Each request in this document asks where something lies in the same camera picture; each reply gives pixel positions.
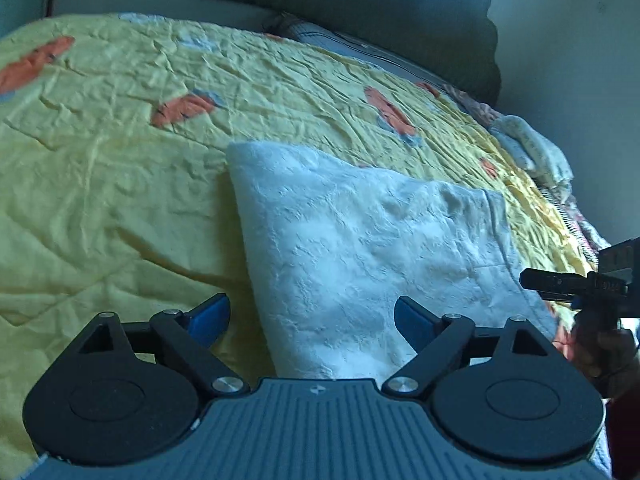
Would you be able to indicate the person's right hand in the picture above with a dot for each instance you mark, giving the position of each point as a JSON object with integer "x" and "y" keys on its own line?
{"x": 607, "y": 350}

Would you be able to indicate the striped patterned bedsheet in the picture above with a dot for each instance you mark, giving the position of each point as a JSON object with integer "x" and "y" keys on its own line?
{"x": 577, "y": 220}

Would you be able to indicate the pink floral cloth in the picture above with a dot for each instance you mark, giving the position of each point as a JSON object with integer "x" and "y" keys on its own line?
{"x": 470, "y": 102}

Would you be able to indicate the dark cloud-shaped headboard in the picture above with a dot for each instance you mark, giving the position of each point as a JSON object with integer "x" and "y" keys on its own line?
{"x": 380, "y": 15}

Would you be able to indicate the grey pillow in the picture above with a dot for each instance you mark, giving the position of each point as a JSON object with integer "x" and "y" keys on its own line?
{"x": 345, "y": 42}

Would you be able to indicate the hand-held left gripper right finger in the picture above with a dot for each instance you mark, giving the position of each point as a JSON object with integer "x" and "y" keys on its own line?
{"x": 412, "y": 320}

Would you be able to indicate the white textured towel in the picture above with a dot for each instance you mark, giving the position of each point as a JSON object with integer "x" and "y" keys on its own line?
{"x": 360, "y": 240}

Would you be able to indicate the yellow carrot print blanket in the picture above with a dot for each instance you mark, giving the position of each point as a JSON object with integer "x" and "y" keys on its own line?
{"x": 115, "y": 170}

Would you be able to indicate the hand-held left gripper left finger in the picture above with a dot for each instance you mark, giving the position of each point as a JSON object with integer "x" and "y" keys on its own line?
{"x": 212, "y": 317}

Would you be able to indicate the white printed folded cloth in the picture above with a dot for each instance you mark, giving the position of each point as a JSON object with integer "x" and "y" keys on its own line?
{"x": 537, "y": 147}

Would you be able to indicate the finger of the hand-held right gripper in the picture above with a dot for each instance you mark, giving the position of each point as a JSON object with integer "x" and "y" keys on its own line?
{"x": 550, "y": 280}

